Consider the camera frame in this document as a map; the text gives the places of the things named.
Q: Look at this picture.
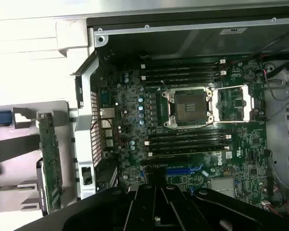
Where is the silver chipset heatsink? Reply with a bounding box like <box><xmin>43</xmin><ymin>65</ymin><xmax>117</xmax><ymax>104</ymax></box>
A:
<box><xmin>210</xmin><ymin>176</ymin><xmax>237</xmax><ymax>198</ymax></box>

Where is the blue expansion slot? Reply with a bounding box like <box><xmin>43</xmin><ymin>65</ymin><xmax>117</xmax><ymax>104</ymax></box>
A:
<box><xmin>165</xmin><ymin>167</ymin><xmax>191</xmax><ymax>176</ymax></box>

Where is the black RAM slot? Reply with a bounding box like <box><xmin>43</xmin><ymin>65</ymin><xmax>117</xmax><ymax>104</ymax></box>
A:
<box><xmin>144</xmin><ymin>65</ymin><xmax>223</xmax><ymax>73</ymax></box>
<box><xmin>147</xmin><ymin>131</ymin><xmax>232</xmax><ymax>141</ymax></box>
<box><xmin>148</xmin><ymin>142</ymin><xmax>231</xmax><ymax>152</ymax></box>
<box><xmin>144</xmin><ymin>136</ymin><xmax>229</xmax><ymax>147</ymax></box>
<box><xmin>147</xmin><ymin>148</ymin><xmax>227</xmax><ymax>159</ymax></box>
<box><xmin>140</xmin><ymin>59</ymin><xmax>227</xmax><ymax>68</ymax></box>
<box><xmin>141</xmin><ymin>70</ymin><xmax>227</xmax><ymax>81</ymax></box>
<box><xmin>144</xmin><ymin>76</ymin><xmax>223</xmax><ymax>85</ymax></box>

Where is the grey parts rack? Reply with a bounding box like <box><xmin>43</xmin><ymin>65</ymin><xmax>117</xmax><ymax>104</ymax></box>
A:
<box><xmin>0</xmin><ymin>100</ymin><xmax>78</xmax><ymax>231</ymax></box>

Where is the green motherboard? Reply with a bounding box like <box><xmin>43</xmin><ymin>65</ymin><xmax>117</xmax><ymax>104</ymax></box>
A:
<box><xmin>97</xmin><ymin>51</ymin><xmax>272</xmax><ymax>205</ymax></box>

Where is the thin metal locking lever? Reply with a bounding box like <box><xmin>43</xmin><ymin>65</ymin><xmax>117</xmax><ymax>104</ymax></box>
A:
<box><xmin>172</xmin><ymin>121</ymin><xmax>215</xmax><ymax>131</ymax></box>

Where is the CPU socket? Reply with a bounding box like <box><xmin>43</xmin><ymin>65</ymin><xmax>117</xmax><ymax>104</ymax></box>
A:
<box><xmin>161</xmin><ymin>86</ymin><xmax>214</xmax><ymax>128</ymax></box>

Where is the black open PC case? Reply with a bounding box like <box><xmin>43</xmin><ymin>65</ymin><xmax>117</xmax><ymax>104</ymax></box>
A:
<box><xmin>71</xmin><ymin>9</ymin><xmax>289</xmax><ymax>217</ymax></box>

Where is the silver socket cover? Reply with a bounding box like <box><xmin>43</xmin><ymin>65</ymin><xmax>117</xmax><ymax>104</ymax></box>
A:
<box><xmin>210</xmin><ymin>85</ymin><xmax>256</xmax><ymax>123</ymax></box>

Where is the silver metal drive cage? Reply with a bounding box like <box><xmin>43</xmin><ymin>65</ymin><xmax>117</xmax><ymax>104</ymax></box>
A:
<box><xmin>263</xmin><ymin>60</ymin><xmax>289</xmax><ymax>192</ymax></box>

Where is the thin black red wire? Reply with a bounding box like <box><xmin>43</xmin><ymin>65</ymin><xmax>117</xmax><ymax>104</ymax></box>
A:
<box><xmin>89</xmin><ymin>117</ymin><xmax>122</xmax><ymax>145</ymax></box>

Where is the black power cable bundle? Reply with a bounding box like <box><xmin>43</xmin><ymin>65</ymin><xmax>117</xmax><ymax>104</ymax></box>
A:
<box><xmin>266</xmin><ymin>55</ymin><xmax>289</xmax><ymax>80</ymax></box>

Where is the white corner bracket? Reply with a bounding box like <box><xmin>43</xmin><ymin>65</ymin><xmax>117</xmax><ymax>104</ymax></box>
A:
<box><xmin>54</xmin><ymin>18</ymin><xmax>90</xmax><ymax>58</ymax></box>

